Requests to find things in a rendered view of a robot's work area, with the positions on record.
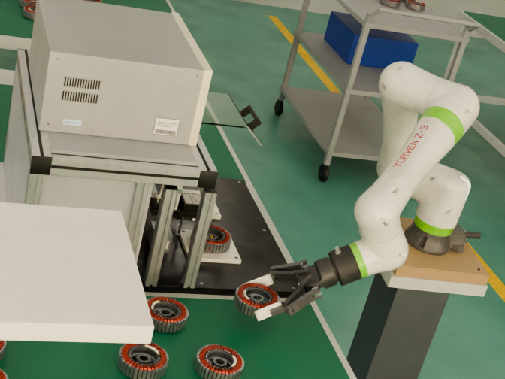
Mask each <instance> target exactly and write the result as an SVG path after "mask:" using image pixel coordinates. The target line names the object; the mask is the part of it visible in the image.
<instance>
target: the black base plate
mask: <svg viewBox="0 0 505 379"><path fill-rule="evenodd" d="M215 188H216V191H217V192H218V193H217V196H216V201H215V203H216V206H217V207H218V209H219V212H220V214H221V219H212V220H211V222H210V224H213V225H216V226H219V227H222V228H224V229H225V230H227V231H228V232H229V234H231V239H232V241H233V242H234V245H235V247H236V249H237V252H238V254H239V256H240V258H241V264H234V263H220V262H201V264H200V267H199V270H198V276H197V280H196V283H195V288H190V287H188V288H183V284H182V282H181V280H182V277H183V271H184V268H185V264H186V258H187V256H186V253H185V250H184V248H183V245H182V242H181V240H180V236H177V235H176V233H177V232H178V229H179V226H180V220H181V217H172V218H171V224H170V228H171V231H172V234H173V239H172V243H171V249H170V253H164V256H163V260H162V266H161V269H160V273H159V279H158V283H157V287H153V285H150V286H149V287H148V286H145V282H144V275H145V271H146V267H147V260H148V256H149V253H150V243H149V241H148V238H147V236H148V232H149V227H150V221H151V220H152V221H156V218H157V216H153V215H152V214H151V212H150V208H148V211H147V218H146V222H145V226H144V232H143V236H142V240H141V247H140V250H139V254H138V261H137V267H138V272H139V275H140V278H141V283H142V285H143V288H144V292H151V293H185V294H202V295H220V296H235V292H236V289H237V288H238V287H239V286H240V285H242V284H244V283H247V282H249V281H251V280H255V279H257V278H259V277H261V276H263V275H266V274H269V272H270V267H271V266H275V265H283V264H288V263H287V261H286V259H285V258H284V256H283V254H282V252H281V250H280V248H279V246H278V244H277V243H276V241H275V239H274V237H273V235H272V233H271V231H270V229H269V228H268V225H267V223H266V222H265V219H264V217H263V216H262V214H261V212H260V210H259V208H258V206H257V204H256V203H255V201H254V199H253V197H252V195H251V193H250V191H249V189H248V188H247V186H246V184H245V182H244V180H237V179H228V178H219V177H218V178H217V180H216V186H215ZM194 225H195V221H194V220H192V218H185V217H184V220H183V226H182V229H191V230H192V229H193V228H194ZM268 287H270V288H272V289H273V290H274V291H276V292H277V294H278V296H279V297H280V298H288V297H289V296H290V295H291V294H292V293H293V292H294V291H295V290H296V289H297V288H298V283H296V282H295V281H275V282H274V283H273V284H271V285H269V286H268Z"/></svg>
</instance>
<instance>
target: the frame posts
mask: <svg viewBox="0 0 505 379"><path fill-rule="evenodd" d="M177 191H178V188H177V186H174V185H164V186H163V190H162V196H161V200H160V204H159V210H158V214H157V218H156V224H155V229H154V232H153V239H152V242H151V246H150V253H149V256H148V260H147V267H146V271H145V275H144V282H145V286H148V287H149V286H150V285H153V287H157V283H158V279H159V273H160V269H161V266H162V260H163V256H164V252H165V245H166V242H167V238H168V232H169V229H170V224H171V218H172V215H173V211H174V205H175V201H176V197H177ZM217 193H218V192H217V191H216V188H215V189H208V188H203V190H202V194H201V200H200V203H199V206H198V213H197V216H196V219H195V225H194V229H193V233H192V238H191V241H190V245H189V251H188V255H187V258H186V264H185V268H184V271H183V277H182V280H181V282H182V284H183V288H188V287H190V288H195V283H196V280H197V276H198V270H199V267H200V264H201V258H202V254H203V251H204V245H205V242H206V239H207V233H208V229H209V226H210V221H211V217H212V214H213V208H214V205H215V201H216V196H217Z"/></svg>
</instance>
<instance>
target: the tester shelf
mask: <svg viewBox="0 0 505 379"><path fill-rule="evenodd" d="M29 54H30V50H25V49H19V48H18V49H17V60H16V65H17V77H18V82H19V88H20V100H21V106H22V112H23V124H24V130H25V137H26V147H27V153H28V160H29V171H30V172H29V173H30V174H44V175H56V176H66V177H83V178H92V179H102V180H119V181H128V182H138V183H155V184H164V185H174V186H191V187H198V188H208V189H215V186H216V180H217V177H218V173H219V172H218V171H217V170H216V167H215V165H214V164H213V161H212V159H211V157H210V154H209V153H208V151H207V148H206V147H205V145H204V142H203V141H202V139H201V136H200V135H199V134H198V140H197V144H196V147H195V146H189V145H186V144H172V143H164V142H155V141H141V140H133V139H125V138H110V137H102V136H94V135H80V134H72V133H64V132H49V131H41V130H39V129H38V121H37V115H36V110H35V101H34V96H33V91H32V82H31V77H30V72H29Z"/></svg>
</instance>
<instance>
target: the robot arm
mask: <svg viewBox="0 0 505 379"><path fill-rule="evenodd" d="M379 91H380V97H381V102H382V109H383V140H382V146H381V150H380V157H379V160H378V163H377V167H376V170H377V174H378V177H379V178H378V179H377V180H376V181H375V182H374V183H373V184H372V185H371V186H370V187H369V188H368V189H367V190H366V191H365V192H364V193H363V194H362V195H361V196H360V197H359V198H358V200H357V201H356V203H355V207H354V215H355V220H356V222H357V224H358V227H359V229H360V232H361V236H362V239H360V240H358V241H356V242H353V243H351V244H348V245H346V246H343V247H340V248H339V247H338V246H336V247H335V250H333V251H330V252H329V253H328V255H329V258H328V257H324V258H321V259H318V260H316V261H315V262H314V265H312V266H309V265H308V263H307V260H306V259H304V260H301V261H299V262H293V263H288V264H283V265H275V266H271V267H270V272H269V274H266V275H263V276H261V277H259V278H257V279H255V280H251V281H249V282H247V283H258V284H260V283H261V284H264V285H265V286H269V285H271V284H273V283H274V282H275V281H295V282H296V283H299V285H298V288H297V289H296V290H295V291H294V292H293V293H292V294H291V295H290V296H289V297H288V298H287V299H286V300H285V301H284V302H283V301H279V302H276V303H273V304H272V305H269V306H266V307H264V308H261V309H258V310H257V311H254V312H255V315H256V318H257V320H258V321H260V320H263V319H265V318H268V317H271V316H275V315H278V314H281V313H282V312H285V313H287V314H288V315H289V316H292V315H293V314H295V313H296V312H298V311H299V310H301V309H302V308H304V307H305V306H307V305H308V304H310V303H311V302H312V301H314V300H316V299H319V298H322V293H321V290H320V288H321V287H324V288H325V289H327V288H329V287H333V286H335V285H337V282H338V281H339V283H340V285H341V286H345V285H347V284H349V283H352V282H354V281H357V280H360V279H362V278H364V277H367V276H370V275H372V274H377V273H380V272H384V271H393V270H395V269H397V268H399V267H401V266H402V265H403V264H404V262H405V261H406V259H407V256H408V252H409V247H408V244H409V245H410V246H412V247H414V248H415V249H417V250H419V251H421V252H423V253H427V254H431V255H436V256H442V255H445V254H447V253H448V252H449V251H450V250H452V251H454V252H456V253H463V251H464V244H466V243H467V241H465V239H466V238H475V239H480V238H481V233H480V232H468V231H465V229H463V228H462V227H460V226H459V224H458V223H457V222H458V219H459V217H460V215H461V212H462V210H463V207H464V204H465V202H466V200H467V196H468V194H469V192H470V188H471V183H470V180H469V178H468V177H467V176H466V175H465V174H463V173H461V172H460V171H458V170H455V169H453V168H450V167H447V166H445V165H441V164H440V163H438V162H439V161H440V160H441V159H442V158H443V157H444V156H445V155H446V154H447V153H448V152H449V151H450V150H451V149H452V148H453V147H454V146H455V144H456V143H457V142H458V141H459V140H460V139H461V137H462V136H463V135H464V134H465V132H466V131H467V130H468V129H469V128H470V127H471V125H472V124H473V122H474V121H475V120H476V118H477V117H478V114H479V108H480V105H479V99H478V96H477V94H476V93H475V92H474V91H473V90H472V89H471V88H470V87H468V86H465V85H463V84H459V83H456V82H453V81H450V80H446V79H443V78H441V77H438V76H436V75H434V74H431V73H429V72H427V71H425V70H423V69H421V68H419V67H417V66H416V65H414V64H412V63H410V62H394V63H392V64H391V65H389V66H387V67H386V68H385V69H384V70H383V72H382V74H381V75H380V78H379ZM419 114H421V115H422V116H421V118H420V119H419V121H418V122H417V120H418V115H419ZM410 198H412V199H415V200H416V201H417V202H418V206H417V209H416V215H415V219H414V221H413V223H412V224H411V226H410V227H408V228H407V229H406V230H405V233H404V232H403V229H402V226H401V222H400V214H401V212H402V210H403V209H404V207H405V205H406V204H407V202H408V201H409V199H410Z"/></svg>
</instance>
